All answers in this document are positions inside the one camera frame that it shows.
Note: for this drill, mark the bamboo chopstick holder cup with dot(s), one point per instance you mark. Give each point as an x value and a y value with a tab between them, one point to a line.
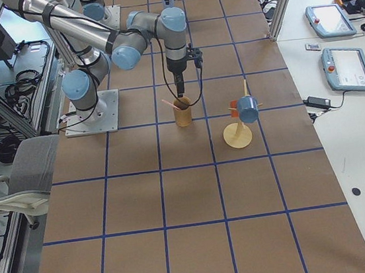
182	111

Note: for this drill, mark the orange cup on stand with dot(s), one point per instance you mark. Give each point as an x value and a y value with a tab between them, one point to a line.
233	109

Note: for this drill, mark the blue cup on stand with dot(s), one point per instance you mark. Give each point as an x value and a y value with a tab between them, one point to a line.
248	110

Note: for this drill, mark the wooden cup tree stand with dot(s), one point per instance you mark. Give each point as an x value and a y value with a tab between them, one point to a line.
238	135

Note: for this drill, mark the black power adapter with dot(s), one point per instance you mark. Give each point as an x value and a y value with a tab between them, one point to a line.
316	102

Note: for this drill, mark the far teach pendant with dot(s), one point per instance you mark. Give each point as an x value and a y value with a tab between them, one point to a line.
328	21

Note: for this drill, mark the teach pendant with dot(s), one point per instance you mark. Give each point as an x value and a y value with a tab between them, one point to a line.
344	68
328	21

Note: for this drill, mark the near teach pendant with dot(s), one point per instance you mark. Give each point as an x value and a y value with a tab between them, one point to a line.
344	68

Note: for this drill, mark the grey office chair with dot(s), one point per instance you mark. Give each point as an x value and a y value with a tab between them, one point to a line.
27	189

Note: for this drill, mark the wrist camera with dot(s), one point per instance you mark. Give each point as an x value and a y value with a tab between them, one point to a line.
195	55

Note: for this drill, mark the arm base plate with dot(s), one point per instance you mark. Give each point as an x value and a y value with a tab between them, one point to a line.
114	22
100	119

